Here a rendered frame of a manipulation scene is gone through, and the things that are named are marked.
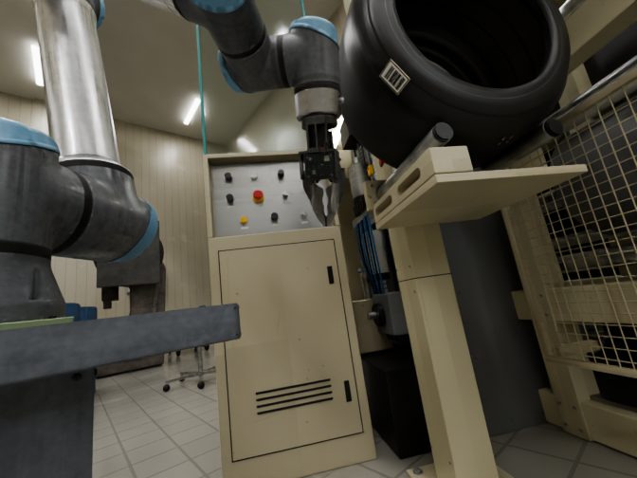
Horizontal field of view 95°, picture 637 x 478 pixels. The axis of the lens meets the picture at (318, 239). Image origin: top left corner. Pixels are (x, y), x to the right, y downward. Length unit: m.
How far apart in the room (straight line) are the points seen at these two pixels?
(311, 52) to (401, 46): 0.23
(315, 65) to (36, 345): 0.53
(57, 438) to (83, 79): 0.65
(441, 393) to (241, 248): 0.85
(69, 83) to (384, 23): 0.66
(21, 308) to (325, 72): 0.56
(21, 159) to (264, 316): 0.87
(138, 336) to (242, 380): 0.91
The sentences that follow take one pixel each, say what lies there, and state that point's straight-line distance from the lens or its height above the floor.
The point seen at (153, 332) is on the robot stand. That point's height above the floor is 0.58.
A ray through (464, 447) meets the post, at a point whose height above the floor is 0.14.
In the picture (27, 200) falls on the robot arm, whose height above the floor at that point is 0.77.
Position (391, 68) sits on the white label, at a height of 1.04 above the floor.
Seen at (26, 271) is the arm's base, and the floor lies 0.68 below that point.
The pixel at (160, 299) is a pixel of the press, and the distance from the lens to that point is 5.30.
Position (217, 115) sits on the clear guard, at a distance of 1.52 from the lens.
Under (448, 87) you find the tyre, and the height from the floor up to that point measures 0.99.
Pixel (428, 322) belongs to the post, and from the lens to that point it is 0.99.
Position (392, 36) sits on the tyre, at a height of 1.12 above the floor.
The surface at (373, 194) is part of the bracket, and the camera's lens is 0.97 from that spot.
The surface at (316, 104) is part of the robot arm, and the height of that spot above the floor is 0.94.
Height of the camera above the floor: 0.59
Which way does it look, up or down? 12 degrees up
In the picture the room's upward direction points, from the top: 8 degrees counter-clockwise
